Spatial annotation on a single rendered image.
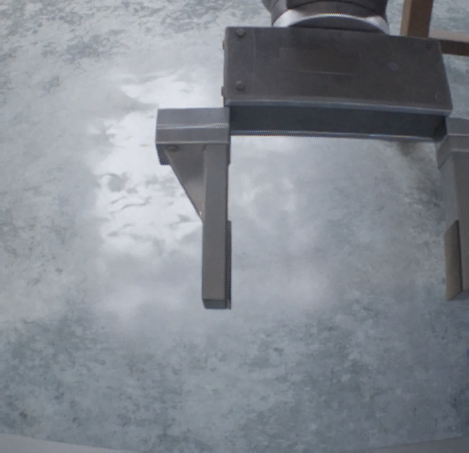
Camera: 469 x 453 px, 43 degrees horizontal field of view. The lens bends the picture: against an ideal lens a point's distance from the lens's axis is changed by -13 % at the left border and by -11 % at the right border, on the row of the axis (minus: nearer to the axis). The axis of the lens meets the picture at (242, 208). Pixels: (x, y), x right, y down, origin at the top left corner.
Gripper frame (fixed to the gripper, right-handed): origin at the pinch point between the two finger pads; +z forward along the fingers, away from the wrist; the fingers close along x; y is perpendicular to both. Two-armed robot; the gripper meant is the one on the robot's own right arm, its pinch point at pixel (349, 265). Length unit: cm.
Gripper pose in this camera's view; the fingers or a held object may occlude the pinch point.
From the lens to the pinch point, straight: 33.9
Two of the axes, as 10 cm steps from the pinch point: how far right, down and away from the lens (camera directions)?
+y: -0.1, 3.3, 9.4
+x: -10.0, 0.0, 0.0
